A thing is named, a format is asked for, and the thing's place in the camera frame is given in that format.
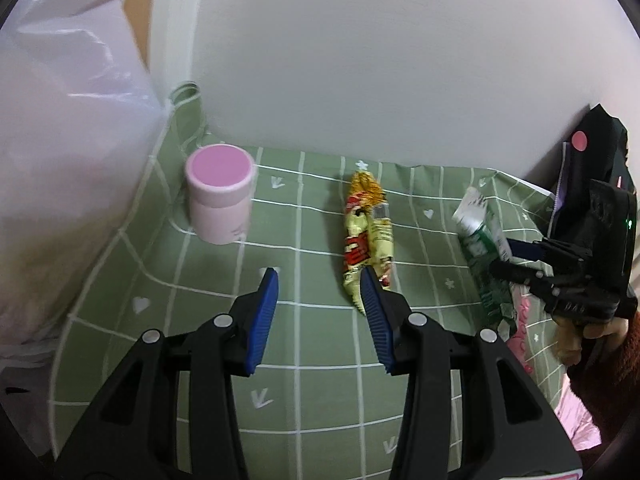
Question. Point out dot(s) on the white plastic bag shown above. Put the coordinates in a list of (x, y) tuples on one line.
[(65, 135)]

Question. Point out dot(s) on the pink cylindrical container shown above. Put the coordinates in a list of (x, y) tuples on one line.
[(220, 195)]

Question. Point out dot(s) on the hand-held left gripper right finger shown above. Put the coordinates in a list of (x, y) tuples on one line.
[(377, 320)]

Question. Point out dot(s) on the black purple bag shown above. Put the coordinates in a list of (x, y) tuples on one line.
[(595, 150)]

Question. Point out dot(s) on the green grid tablecloth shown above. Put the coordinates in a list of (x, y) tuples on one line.
[(310, 385)]

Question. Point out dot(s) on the person's right hand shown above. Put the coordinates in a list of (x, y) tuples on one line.
[(570, 345)]

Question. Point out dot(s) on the yellow snack packet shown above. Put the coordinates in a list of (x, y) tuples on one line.
[(365, 230)]

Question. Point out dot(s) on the person's right forearm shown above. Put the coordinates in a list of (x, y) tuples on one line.
[(615, 375)]

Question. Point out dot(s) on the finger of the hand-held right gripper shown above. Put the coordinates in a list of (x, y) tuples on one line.
[(515, 272), (525, 249)]

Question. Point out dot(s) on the green white packet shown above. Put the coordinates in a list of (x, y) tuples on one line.
[(480, 240)]

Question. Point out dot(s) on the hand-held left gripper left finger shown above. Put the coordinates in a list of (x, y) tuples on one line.
[(262, 320)]

